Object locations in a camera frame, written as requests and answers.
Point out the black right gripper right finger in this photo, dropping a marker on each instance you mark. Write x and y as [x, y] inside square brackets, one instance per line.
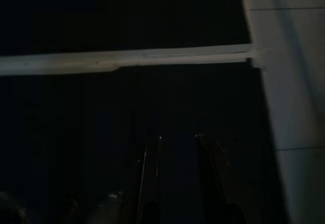
[218, 188]

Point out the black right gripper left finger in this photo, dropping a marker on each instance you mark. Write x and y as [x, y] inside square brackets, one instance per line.
[151, 183]

